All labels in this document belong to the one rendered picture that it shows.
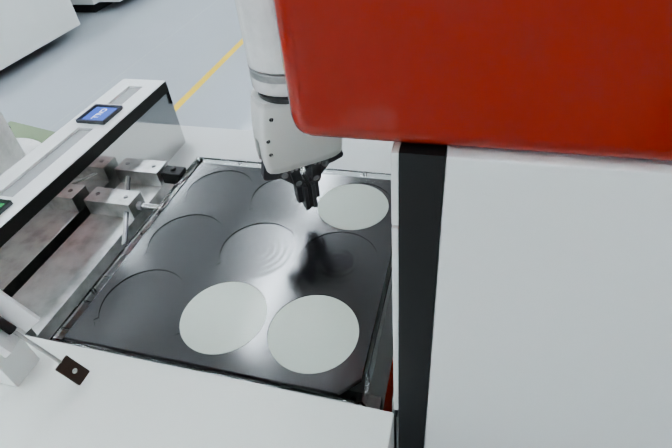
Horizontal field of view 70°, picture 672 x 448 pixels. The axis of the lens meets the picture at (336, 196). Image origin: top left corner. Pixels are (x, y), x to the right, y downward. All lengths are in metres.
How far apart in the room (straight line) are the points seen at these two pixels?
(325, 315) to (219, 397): 0.17
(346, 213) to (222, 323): 0.23
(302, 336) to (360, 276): 0.11
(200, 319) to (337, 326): 0.16
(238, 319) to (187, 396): 0.14
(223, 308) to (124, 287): 0.14
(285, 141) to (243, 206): 0.19
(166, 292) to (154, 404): 0.20
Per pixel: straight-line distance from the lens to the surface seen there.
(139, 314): 0.63
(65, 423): 0.50
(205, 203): 0.75
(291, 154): 0.57
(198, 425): 0.45
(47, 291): 0.75
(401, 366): 0.36
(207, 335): 0.58
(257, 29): 0.49
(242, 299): 0.60
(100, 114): 0.93
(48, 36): 4.51
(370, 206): 0.68
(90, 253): 0.77
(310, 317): 0.56
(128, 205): 0.78
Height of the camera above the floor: 1.35
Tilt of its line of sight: 39 degrees down
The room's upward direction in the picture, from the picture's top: 6 degrees counter-clockwise
